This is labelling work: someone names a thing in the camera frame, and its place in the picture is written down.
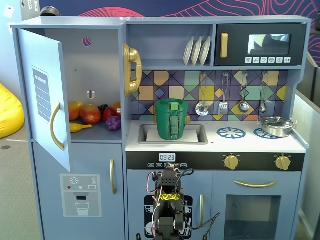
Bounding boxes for white toy plate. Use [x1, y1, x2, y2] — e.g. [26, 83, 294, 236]
[183, 36, 195, 67]
[199, 35, 212, 67]
[191, 36, 203, 67]

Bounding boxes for grey toy sink basin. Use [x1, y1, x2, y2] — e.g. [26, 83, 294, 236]
[137, 123, 209, 145]

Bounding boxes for yellow toy banana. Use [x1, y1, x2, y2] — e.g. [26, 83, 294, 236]
[69, 122, 93, 134]

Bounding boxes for toy mango red yellow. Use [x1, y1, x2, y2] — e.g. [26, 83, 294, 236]
[68, 100, 85, 122]

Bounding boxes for purple toy grapes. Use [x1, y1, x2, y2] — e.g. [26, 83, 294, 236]
[105, 115, 123, 132]

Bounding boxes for black cable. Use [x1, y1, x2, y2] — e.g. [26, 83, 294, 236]
[183, 212, 221, 240]

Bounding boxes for gold stove knob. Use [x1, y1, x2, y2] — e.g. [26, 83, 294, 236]
[274, 154, 292, 172]
[223, 154, 240, 171]

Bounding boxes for blue door with shopping list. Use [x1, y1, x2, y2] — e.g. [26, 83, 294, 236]
[16, 28, 72, 173]

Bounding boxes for gold toy telephone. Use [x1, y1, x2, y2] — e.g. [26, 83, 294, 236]
[122, 43, 144, 98]

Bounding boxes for blue toy kitchen cabinet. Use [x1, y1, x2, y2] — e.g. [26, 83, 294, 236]
[10, 15, 312, 240]

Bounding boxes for black toy microwave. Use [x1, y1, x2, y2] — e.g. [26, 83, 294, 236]
[215, 23, 307, 67]

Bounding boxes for yellow beanbag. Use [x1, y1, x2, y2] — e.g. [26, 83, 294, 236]
[0, 82, 25, 140]

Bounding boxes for metal toy skimmer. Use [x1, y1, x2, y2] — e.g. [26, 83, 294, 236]
[195, 72, 210, 117]

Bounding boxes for red toy strawberry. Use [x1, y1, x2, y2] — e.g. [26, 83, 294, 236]
[102, 106, 118, 124]

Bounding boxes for steel toy pot with lid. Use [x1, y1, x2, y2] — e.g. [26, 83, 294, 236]
[257, 115, 298, 139]

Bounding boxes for black round dome object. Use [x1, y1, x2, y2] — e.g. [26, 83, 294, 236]
[39, 6, 62, 17]

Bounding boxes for blue door with water dispenser print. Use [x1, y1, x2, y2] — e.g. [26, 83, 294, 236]
[32, 142, 125, 240]

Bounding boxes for light blue desk partition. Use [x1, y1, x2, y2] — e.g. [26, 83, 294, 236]
[291, 49, 320, 238]

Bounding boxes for white wall socket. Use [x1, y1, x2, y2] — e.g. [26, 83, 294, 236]
[3, 4, 15, 18]

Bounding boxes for toy mango red orange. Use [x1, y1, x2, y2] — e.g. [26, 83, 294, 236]
[79, 104, 102, 125]

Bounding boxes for grey column with sockets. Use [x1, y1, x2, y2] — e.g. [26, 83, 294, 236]
[20, 0, 41, 21]

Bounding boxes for metal toy slotted spatula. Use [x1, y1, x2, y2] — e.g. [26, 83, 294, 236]
[217, 72, 229, 116]

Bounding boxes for metal toy ladle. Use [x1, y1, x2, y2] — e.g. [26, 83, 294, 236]
[238, 72, 251, 114]

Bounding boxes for blue door with dish print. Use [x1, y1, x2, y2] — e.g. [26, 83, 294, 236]
[127, 169, 213, 240]

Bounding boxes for metal toy spoon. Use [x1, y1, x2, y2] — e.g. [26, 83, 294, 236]
[258, 71, 269, 114]

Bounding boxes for green plastic pitcher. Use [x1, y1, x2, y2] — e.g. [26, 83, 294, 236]
[154, 98, 189, 141]

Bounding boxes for blue oven door with window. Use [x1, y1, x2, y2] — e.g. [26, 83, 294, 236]
[212, 171, 302, 240]

